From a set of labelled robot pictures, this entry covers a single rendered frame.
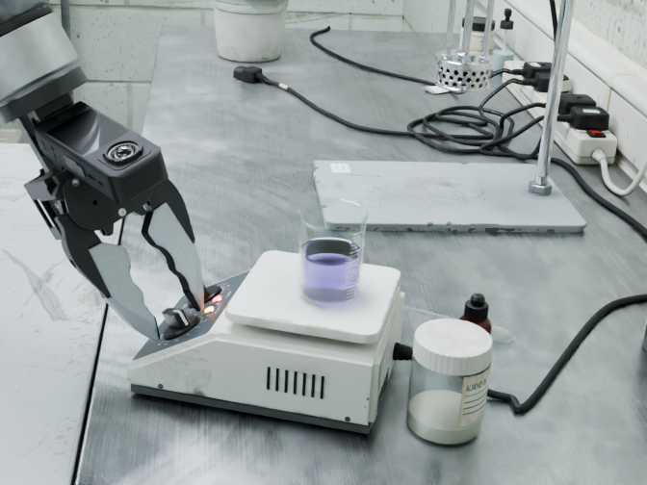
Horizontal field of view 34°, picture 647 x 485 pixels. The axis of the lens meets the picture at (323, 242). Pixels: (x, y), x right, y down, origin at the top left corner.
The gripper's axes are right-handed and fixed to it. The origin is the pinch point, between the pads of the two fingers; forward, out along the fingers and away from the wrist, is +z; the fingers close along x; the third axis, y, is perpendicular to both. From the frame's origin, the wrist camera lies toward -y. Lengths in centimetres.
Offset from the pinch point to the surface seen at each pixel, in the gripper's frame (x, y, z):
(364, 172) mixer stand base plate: -40, 32, 8
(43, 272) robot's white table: 1.8, 24.8, -3.8
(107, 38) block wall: -95, 228, -20
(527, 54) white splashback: -96, 60, 14
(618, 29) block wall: -89, 32, 11
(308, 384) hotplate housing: -3.6, -8.6, 8.2
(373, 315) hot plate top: -10.1, -10.6, 6.0
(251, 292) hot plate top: -5.0, -3.8, 1.1
